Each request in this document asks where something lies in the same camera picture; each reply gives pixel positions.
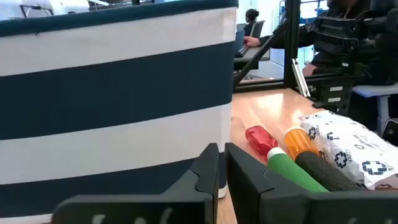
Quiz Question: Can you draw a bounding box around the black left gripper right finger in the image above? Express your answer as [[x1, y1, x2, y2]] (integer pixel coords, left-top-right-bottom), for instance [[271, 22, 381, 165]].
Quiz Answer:
[[224, 142, 398, 224]]

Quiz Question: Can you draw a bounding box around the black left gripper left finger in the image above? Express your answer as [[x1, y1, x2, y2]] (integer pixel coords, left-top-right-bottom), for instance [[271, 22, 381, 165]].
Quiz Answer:
[[52, 142, 220, 224]]

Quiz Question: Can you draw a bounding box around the red pill bottle white cap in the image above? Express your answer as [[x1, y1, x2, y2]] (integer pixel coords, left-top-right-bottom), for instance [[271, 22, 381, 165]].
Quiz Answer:
[[244, 125, 287, 162]]

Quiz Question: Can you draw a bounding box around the black bandage roll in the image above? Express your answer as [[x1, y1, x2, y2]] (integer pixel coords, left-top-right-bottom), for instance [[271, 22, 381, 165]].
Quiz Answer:
[[294, 151, 363, 192]]

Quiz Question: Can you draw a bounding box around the orange pill bottle white cap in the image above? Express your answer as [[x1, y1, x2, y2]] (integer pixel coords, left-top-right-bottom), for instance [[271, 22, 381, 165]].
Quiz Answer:
[[283, 126, 321, 160]]

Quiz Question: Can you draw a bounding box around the white package blue cross print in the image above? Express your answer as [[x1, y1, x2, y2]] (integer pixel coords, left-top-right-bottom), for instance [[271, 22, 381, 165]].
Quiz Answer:
[[298, 110, 398, 190]]

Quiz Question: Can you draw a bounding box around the navy white striped fabric basket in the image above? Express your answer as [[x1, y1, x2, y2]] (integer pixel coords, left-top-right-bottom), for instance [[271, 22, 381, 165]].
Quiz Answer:
[[0, 0, 239, 224]]

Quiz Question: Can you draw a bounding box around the chair with grey armrest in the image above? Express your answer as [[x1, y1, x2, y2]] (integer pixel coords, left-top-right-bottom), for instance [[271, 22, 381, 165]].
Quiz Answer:
[[353, 83, 398, 134]]

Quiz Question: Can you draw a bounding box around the grey office chair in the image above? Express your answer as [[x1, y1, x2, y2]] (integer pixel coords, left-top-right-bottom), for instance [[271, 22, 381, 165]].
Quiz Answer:
[[250, 20, 266, 39]]

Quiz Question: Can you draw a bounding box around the grey desk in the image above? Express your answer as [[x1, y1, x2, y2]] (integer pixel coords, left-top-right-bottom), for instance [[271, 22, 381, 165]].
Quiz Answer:
[[233, 46, 271, 71]]

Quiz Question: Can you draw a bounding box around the laptop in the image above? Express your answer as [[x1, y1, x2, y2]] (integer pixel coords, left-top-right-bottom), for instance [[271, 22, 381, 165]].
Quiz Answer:
[[233, 29, 249, 58]]

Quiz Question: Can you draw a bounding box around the black smartphone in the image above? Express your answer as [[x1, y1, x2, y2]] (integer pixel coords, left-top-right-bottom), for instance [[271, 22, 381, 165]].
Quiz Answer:
[[381, 118, 398, 147]]

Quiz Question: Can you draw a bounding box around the silver metal bracket strip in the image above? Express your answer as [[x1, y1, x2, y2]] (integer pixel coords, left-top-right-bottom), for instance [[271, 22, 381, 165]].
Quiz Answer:
[[291, 58, 311, 98]]

